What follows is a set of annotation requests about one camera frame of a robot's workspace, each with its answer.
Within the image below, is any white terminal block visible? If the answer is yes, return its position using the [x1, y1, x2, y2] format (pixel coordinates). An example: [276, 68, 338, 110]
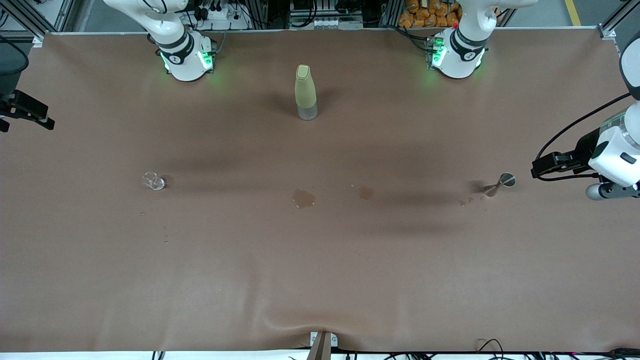
[290, 17, 363, 30]

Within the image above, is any short black cable loop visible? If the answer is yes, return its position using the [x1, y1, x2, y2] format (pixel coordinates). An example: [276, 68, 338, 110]
[537, 173, 599, 182]

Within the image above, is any thin black cable loop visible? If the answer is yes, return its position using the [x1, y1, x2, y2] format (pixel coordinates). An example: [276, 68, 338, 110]
[476, 338, 506, 360]

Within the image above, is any grey clamp bracket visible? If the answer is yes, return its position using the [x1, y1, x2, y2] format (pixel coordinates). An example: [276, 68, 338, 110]
[306, 330, 339, 360]

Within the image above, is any brown table cover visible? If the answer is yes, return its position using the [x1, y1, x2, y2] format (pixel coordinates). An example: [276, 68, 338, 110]
[0, 27, 640, 353]

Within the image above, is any steel double jigger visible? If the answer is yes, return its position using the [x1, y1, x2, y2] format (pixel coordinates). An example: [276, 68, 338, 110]
[482, 172, 517, 198]

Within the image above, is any small clear glass cup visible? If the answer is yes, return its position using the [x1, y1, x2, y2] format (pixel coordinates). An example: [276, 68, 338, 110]
[142, 171, 166, 191]

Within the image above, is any orange bread pile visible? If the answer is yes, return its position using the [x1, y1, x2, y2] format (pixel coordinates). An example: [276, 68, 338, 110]
[398, 0, 461, 28]

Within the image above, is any large brown liquid puddle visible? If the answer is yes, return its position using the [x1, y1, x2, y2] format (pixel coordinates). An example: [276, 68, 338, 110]
[292, 188, 317, 209]

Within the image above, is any white power strip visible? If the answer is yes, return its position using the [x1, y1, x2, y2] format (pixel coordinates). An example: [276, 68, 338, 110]
[195, 1, 251, 32]

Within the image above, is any yellow-green bottle shaker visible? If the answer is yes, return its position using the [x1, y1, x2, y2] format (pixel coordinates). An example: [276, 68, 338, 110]
[294, 64, 319, 121]

